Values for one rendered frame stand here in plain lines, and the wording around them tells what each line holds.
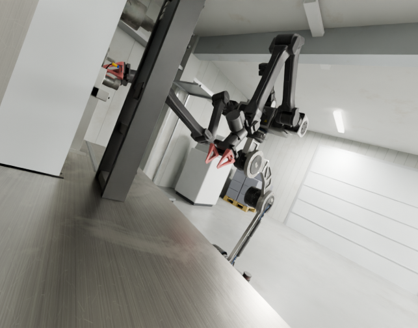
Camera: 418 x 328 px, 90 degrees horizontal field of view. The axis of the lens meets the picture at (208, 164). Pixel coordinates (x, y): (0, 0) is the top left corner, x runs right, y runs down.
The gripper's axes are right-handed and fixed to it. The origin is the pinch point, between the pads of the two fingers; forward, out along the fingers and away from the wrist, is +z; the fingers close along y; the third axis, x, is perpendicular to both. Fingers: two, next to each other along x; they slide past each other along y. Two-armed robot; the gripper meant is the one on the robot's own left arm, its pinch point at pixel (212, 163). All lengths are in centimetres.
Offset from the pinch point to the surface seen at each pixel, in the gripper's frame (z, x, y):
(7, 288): 41, -43, 28
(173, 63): 2.8, -41.0, 7.6
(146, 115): 14.3, -35.8, 7.3
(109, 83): 5.5, -34.0, -30.5
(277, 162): -362, 502, -217
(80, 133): 23.9, -26.4, -31.0
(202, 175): -96, 251, -212
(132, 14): -3, -50, -10
